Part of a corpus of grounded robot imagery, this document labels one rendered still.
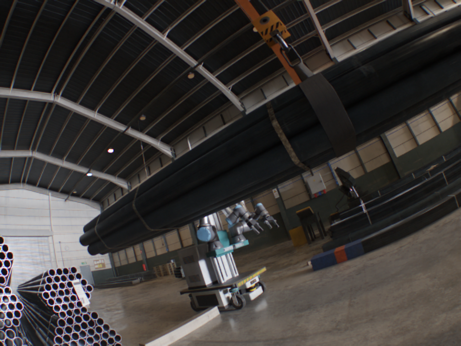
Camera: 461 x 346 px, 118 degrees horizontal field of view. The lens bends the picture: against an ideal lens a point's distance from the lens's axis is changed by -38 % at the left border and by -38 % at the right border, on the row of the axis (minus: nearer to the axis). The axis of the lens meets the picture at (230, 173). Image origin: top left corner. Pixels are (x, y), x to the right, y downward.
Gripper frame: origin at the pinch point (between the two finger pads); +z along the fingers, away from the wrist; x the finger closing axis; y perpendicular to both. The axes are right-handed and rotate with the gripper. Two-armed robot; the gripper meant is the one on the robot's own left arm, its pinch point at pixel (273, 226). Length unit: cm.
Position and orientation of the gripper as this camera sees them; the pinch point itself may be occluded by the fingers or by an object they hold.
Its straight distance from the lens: 254.6
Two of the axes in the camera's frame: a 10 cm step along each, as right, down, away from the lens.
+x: 7.3, 1.1, 6.8
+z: 4.7, 6.5, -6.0
